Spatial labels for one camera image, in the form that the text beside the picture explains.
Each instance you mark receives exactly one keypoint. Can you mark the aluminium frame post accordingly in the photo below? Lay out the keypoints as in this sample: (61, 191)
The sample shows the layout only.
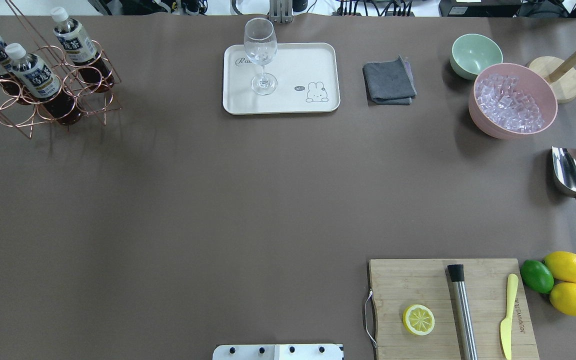
(281, 11)

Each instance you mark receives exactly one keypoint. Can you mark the half lemon slice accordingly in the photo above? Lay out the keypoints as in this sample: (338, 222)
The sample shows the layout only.
(418, 320)

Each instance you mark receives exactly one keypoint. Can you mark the copper wire bottle basket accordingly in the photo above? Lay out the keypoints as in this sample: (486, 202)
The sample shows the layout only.
(62, 79)

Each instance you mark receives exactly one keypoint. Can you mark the pink bowl with ice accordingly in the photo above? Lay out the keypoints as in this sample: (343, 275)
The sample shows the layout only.
(510, 101)

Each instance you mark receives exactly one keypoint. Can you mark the steel muddler black tip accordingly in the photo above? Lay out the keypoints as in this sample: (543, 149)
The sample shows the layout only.
(464, 318)

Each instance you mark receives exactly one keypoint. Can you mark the green lime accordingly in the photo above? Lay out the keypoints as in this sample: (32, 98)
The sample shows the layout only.
(536, 276)

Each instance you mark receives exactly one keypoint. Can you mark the tea bottle front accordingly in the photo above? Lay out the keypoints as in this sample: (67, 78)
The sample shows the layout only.
(43, 85)

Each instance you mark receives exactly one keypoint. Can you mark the clear wine glass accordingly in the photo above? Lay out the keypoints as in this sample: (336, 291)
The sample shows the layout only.
(261, 46)

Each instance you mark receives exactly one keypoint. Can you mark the yellow plastic knife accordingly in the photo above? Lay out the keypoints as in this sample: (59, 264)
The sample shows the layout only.
(506, 324)

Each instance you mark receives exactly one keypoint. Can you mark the wooden cutting board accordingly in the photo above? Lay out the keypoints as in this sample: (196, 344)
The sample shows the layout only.
(397, 284)

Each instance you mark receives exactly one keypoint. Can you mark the mint green bowl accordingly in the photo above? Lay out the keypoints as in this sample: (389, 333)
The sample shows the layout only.
(472, 53)

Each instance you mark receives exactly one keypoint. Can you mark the wooden cup tree stand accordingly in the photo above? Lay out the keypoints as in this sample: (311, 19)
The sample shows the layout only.
(559, 74)

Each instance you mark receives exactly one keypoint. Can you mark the tea bottle middle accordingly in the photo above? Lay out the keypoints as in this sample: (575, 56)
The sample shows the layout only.
(81, 51)

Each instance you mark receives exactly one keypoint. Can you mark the cream rabbit serving tray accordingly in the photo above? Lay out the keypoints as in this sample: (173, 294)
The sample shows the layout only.
(307, 75)

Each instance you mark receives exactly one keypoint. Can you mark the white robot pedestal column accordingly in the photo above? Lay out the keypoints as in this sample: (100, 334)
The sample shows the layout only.
(296, 351)

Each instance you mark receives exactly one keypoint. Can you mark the yellow lemon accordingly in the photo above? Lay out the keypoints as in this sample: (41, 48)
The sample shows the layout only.
(562, 265)
(563, 298)

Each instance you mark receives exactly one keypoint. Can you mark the folded grey cloth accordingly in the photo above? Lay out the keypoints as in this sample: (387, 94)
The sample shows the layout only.
(390, 82)

